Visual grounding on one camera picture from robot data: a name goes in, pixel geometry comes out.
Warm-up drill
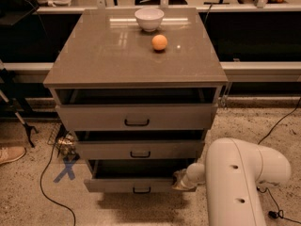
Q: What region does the grey drawer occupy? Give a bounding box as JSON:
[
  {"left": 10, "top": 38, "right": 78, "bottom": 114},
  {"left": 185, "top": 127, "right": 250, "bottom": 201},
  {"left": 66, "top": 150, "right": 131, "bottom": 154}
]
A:
[
  {"left": 84, "top": 158, "right": 195, "bottom": 194},
  {"left": 75, "top": 140, "right": 204, "bottom": 160},
  {"left": 56, "top": 105, "right": 217, "bottom": 131}
]

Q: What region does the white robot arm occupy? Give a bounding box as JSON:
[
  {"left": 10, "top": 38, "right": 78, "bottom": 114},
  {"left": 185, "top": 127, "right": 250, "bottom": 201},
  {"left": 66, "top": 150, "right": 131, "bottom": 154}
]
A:
[{"left": 172, "top": 137, "right": 292, "bottom": 226}]

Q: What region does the grey top drawer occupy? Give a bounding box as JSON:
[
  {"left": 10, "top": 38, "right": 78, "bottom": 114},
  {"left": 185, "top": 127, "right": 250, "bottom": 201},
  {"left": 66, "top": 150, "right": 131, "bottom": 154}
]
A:
[{"left": 56, "top": 105, "right": 217, "bottom": 131}]

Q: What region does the grey bottom drawer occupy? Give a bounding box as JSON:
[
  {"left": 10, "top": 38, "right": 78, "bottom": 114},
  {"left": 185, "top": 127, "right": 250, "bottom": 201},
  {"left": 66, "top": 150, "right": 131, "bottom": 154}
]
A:
[{"left": 84, "top": 158, "right": 195, "bottom": 194}]

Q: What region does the grey middle drawer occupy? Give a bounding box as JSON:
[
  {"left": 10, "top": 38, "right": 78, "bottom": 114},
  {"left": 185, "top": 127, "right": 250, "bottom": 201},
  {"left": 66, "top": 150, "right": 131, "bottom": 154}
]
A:
[{"left": 75, "top": 140, "right": 204, "bottom": 160}]

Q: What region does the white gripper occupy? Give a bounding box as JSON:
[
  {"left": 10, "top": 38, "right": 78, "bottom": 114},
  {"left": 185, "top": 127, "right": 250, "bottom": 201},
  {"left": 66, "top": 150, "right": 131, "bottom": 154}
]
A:
[{"left": 172, "top": 163, "right": 205, "bottom": 191}]

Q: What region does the white ceramic bowl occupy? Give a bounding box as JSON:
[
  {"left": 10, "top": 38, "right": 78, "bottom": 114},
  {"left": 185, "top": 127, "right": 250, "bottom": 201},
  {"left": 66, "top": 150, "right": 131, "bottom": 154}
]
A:
[{"left": 135, "top": 8, "right": 165, "bottom": 32}]

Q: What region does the orange fruit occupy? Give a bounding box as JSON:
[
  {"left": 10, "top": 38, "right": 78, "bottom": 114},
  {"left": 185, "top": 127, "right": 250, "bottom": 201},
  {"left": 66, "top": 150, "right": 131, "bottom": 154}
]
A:
[{"left": 151, "top": 35, "right": 167, "bottom": 51}]

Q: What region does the black floor cable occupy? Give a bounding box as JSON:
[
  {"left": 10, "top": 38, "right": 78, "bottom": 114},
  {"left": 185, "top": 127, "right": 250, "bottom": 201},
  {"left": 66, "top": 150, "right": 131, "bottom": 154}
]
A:
[
  {"left": 256, "top": 96, "right": 301, "bottom": 225},
  {"left": 39, "top": 141, "right": 77, "bottom": 226}
]

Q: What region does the tan shoe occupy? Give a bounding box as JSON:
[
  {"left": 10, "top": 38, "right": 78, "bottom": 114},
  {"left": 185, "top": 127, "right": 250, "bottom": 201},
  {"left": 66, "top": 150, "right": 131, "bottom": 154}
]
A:
[{"left": 0, "top": 146, "right": 26, "bottom": 165}]

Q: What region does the black tripod leg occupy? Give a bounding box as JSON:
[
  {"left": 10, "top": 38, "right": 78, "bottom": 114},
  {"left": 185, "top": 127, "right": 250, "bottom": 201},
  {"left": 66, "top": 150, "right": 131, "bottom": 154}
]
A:
[{"left": 0, "top": 60, "right": 39, "bottom": 148}]

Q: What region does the black floor cable left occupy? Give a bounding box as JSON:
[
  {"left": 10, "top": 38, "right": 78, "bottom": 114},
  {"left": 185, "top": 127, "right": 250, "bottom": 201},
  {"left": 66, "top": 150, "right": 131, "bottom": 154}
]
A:
[{"left": 39, "top": 141, "right": 77, "bottom": 226}]

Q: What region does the blue tape cross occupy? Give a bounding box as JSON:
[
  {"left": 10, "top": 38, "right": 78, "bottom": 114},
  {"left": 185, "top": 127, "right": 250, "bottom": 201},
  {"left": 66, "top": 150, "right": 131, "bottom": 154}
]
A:
[{"left": 54, "top": 154, "right": 79, "bottom": 183}]

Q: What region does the wire basket with items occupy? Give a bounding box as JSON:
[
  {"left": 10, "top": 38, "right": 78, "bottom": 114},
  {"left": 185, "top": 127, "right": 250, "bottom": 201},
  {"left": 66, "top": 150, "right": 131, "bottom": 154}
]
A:
[{"left": 47, "top": 123, "right": 77, "bottom": 158}]

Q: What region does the grey three-drawer cabinet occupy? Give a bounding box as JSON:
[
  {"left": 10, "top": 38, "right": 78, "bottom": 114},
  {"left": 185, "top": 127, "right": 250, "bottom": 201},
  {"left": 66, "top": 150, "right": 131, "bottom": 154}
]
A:
[{"left": 42, "top": 7, "right": 229, "bottom": 174}]

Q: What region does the black floor cable right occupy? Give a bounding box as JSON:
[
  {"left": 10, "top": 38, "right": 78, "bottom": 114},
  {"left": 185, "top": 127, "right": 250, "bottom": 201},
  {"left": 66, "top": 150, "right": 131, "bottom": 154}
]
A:
[{"left": 256, "top": 96, "right": 301, "bottom": 225}]

